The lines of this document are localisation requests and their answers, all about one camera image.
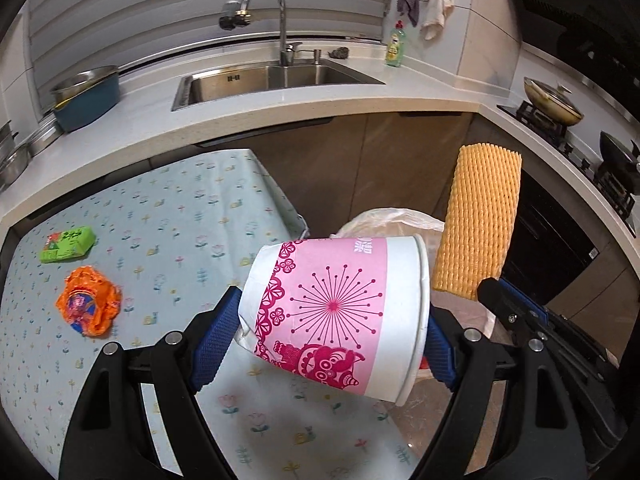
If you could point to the floral printed tablecloth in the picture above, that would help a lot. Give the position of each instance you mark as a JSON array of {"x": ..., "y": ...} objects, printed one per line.
[{"x": 175, "y": 240}]

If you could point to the large steel bowl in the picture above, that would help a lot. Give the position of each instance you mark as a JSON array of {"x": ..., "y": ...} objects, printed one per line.
[{"x": 82, "y": 80}]

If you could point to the bin with pink bag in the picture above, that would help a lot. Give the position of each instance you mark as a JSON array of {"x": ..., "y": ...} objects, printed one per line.
[{"x": 390, "y": 220}]

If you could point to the steel flat pan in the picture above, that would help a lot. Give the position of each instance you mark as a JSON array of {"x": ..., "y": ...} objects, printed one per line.
[{"x": 45, "y": 137}]

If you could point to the dark dish scrubber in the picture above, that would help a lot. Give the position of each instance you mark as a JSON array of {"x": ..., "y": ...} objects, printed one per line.
[{"x": 338, "y": 53}]

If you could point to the black frying pan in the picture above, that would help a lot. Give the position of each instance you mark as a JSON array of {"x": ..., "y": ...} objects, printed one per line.
[{"x": 617, "y": 152}]

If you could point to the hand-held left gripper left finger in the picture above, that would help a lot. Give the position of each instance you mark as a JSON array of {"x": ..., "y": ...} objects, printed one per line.
[{"x": 215, "y": 340}]

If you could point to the blue plastic basin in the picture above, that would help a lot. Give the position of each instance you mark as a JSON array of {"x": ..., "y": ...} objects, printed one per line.
[{"x": 90, "y": 110}]

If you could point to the stainless steel sink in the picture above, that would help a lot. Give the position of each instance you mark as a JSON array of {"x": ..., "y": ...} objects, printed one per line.
[{"x": 280, "y": 77}]

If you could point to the pink white paper cup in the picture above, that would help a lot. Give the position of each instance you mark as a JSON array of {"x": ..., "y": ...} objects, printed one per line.
[{"x": 340, "y": 310}]

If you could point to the black range hood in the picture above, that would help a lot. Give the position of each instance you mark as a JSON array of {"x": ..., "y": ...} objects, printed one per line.
[{"x": 575, "y": 5}]

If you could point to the black gas stove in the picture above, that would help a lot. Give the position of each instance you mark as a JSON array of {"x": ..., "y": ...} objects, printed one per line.
[{"x": 575, "y": 150}]

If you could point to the wok with glass lid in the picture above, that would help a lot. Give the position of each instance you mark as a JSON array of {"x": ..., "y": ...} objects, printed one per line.
[{"x": 552, "y": 100}]

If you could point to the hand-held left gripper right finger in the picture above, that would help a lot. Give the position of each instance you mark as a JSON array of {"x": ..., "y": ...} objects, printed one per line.
[{"x": 440, "y": 355}]

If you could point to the grey window blind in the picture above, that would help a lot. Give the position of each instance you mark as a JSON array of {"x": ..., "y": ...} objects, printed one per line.
[{"x": 200, "y": 5}]

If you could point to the black built-in oven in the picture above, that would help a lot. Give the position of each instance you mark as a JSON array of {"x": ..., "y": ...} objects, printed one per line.
[{"x": 555, "y": 240}]

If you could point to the steel mixing bowl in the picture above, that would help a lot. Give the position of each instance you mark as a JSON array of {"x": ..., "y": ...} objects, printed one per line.
[{"x": 14, "y": 165}]

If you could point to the steel steamer pot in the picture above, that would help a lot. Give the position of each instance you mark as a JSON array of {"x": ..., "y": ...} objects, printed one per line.
[{"x": 6, "y": 135}]

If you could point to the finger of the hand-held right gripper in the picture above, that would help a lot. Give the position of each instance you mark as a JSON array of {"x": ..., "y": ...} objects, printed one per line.
[{"x": 505, "y": 305}]

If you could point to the green dish soap bottle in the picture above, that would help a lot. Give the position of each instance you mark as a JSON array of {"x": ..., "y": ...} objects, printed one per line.
[{"x": 395, "y": 47}]

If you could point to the chrome kitchen faucet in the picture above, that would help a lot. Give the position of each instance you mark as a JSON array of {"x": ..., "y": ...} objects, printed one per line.
[{"x": 282, "y": 25}]

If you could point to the purple hanging cloth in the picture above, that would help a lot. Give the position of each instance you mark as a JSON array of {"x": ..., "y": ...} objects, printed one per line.
[{"x": 409, "y": 0}]

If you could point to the orange crumpled wrapper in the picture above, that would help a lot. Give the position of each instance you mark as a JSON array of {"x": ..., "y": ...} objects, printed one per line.
[{"x": 87, "y": 300}]

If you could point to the green snack packet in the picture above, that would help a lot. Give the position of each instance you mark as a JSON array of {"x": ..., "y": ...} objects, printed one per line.
[{"x": 67, "y": 245}]

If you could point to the orange foam net sleeve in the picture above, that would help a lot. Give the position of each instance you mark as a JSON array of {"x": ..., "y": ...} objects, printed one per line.
[{"x": 480, "y": 220}]

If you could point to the white hanging cloth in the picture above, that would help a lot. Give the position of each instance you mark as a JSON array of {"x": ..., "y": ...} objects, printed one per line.
[{"x": 436, "y": 7}]

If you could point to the brown base cabinet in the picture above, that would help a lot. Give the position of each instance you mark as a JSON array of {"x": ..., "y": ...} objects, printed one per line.
[{"x": 375, "y": 160}]

